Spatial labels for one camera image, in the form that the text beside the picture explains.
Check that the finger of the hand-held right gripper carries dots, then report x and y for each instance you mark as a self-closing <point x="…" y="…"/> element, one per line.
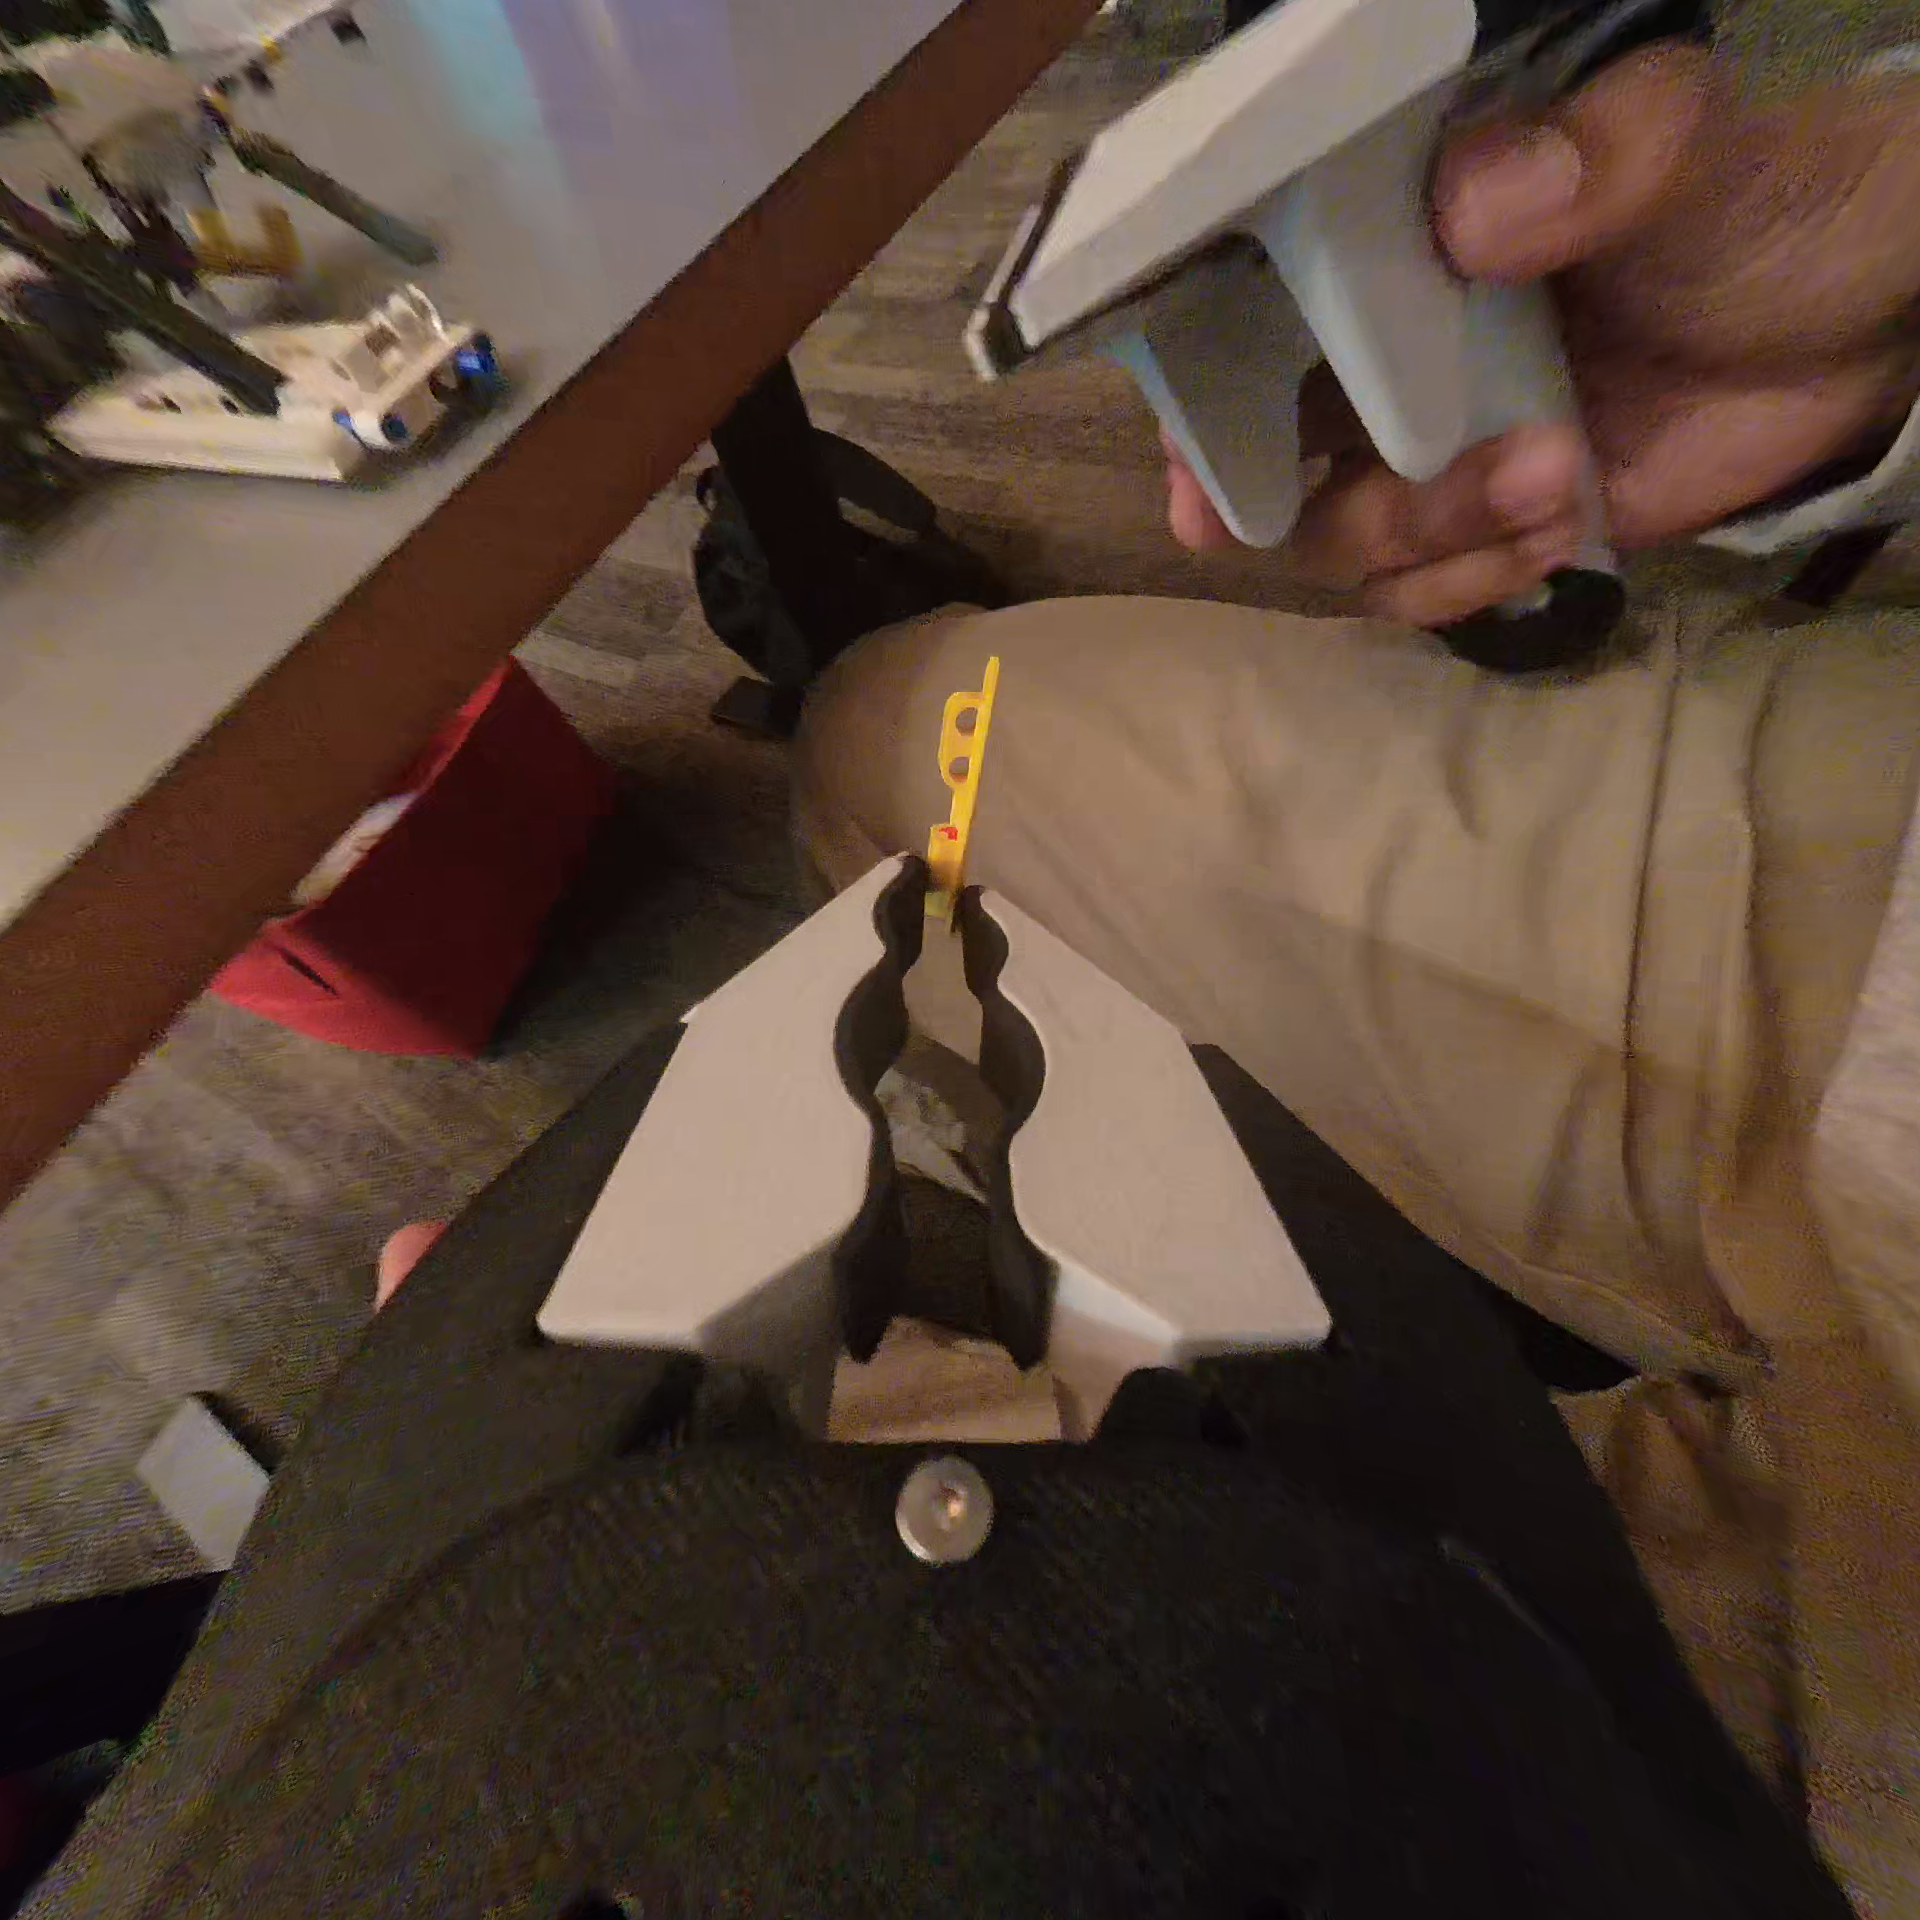
<point x="1226" y="150"/>
<point x="995" y="313"/>

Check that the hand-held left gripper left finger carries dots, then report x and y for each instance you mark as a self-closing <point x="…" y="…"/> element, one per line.
<point x="708" y="1200"/>

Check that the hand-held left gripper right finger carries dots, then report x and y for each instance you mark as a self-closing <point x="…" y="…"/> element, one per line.
<point x="1173" y="1200"/>

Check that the long yellow lego piece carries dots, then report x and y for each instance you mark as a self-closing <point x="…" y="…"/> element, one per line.
<point x="978" y="794"/>

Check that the zebra striped lego helicopter model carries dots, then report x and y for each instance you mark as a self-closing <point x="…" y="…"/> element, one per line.
<point x="302" y="386"/>

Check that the person's right hand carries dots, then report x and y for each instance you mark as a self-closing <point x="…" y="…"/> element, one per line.
<point x="1726" y="268"/>

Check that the black bag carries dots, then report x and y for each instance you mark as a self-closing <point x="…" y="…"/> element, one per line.
<point x="810" y="569"/>

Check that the red bag on floor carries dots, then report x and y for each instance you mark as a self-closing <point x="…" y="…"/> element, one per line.
<point x="449" y="866"/>

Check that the small white box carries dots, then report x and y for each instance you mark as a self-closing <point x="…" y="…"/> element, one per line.
<point x="199" y="1479"/>

